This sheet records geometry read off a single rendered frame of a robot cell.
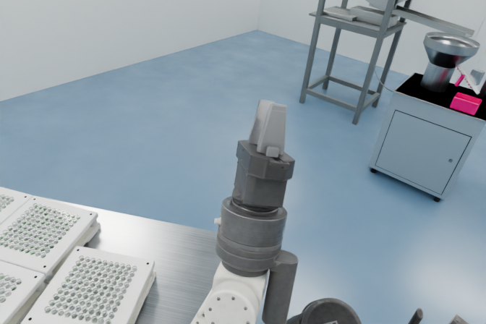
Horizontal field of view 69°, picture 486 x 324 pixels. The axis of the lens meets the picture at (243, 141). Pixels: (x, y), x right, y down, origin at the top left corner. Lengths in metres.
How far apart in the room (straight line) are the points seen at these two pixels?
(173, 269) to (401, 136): 2.20
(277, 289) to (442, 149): 2.52
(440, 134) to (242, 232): 2.53
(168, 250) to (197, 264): 0.11
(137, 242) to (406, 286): 1.69
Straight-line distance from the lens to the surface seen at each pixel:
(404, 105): 2.87
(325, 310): 0.64
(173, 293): 1.13
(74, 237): 1.22
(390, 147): 3.03
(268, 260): 0.47
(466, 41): 3.19
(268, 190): 0.43
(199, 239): 1.25
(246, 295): 0.47
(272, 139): 0.42
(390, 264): 2.52
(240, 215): 0.44
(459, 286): 2.64
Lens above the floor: 1.77
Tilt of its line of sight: 33 degrees down
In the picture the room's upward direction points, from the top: 6 degrees clockwise
